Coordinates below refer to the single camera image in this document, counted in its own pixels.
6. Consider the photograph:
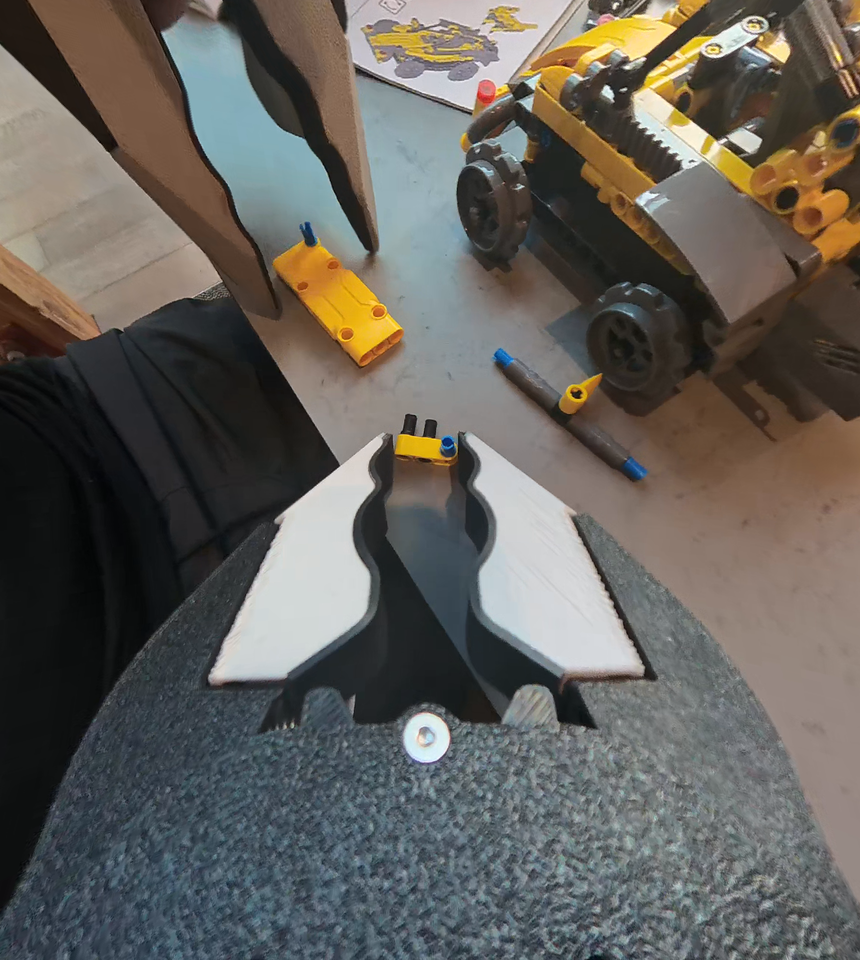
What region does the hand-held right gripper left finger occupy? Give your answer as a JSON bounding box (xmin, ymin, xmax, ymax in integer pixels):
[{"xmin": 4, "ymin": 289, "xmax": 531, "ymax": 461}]
[{"xmin": 208, "ymin": 432, "xmax": 397, "ymax": 687}]

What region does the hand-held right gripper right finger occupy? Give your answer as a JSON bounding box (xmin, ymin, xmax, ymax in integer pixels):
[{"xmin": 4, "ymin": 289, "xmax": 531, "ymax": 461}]
[{"xmin": 458, "ymin": 430, "xmax": 647, "ymax": 685}]

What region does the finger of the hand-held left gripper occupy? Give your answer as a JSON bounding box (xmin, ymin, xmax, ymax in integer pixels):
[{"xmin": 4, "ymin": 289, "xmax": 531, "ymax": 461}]
[
  {"xmin": 0, "ymin": 0, "xmax": 283, "ymax": 320},
  {"xmin": 220, "ymin": 0, "xmax": 380, "ymax": 255}
]

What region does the small yellow pin connector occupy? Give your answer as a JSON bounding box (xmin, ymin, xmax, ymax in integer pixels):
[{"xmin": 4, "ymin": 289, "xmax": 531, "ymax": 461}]
[{"xmin": 394, "ymin": 414, "xmax": 459, "ymax": 468}]

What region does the yellow rectangular brick block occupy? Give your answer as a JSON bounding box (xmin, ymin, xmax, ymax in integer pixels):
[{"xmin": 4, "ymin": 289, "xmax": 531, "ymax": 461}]
[{"xmin": 272, "ymin": 221, "xmax": 404, "ymax": 369}]

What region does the grey desk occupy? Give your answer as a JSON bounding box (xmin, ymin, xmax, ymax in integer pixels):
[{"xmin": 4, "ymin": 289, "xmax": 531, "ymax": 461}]
[{"xmin": 162, "ymin": 0, "xmax": 860, "ymax": 954}]

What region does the building instruction booklet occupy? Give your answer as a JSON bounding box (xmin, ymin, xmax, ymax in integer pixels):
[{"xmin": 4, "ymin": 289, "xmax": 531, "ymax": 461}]
[{"xmin": 346, "ymin": 0, "xmax": 584, "ymax": 114}]

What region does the grey axle with yellow cam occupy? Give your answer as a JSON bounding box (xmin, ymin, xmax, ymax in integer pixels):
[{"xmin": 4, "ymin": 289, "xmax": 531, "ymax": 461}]
[{"xmin": 493, "ymin": 347, "xmax": 650, "ymax": 483}]

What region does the person's black clothing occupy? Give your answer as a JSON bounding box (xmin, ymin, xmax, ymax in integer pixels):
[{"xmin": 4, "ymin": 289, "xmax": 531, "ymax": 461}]
[{"xmin": 0, "ymin": 296, "xmax": 341, "ymax": 960}]

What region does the yellow grey toy brick vehicle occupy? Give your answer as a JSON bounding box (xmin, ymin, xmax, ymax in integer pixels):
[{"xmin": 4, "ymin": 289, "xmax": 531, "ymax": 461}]
[{"xmin": 456, "ymin": 0, "xmax": 860, "ymax": 440}]

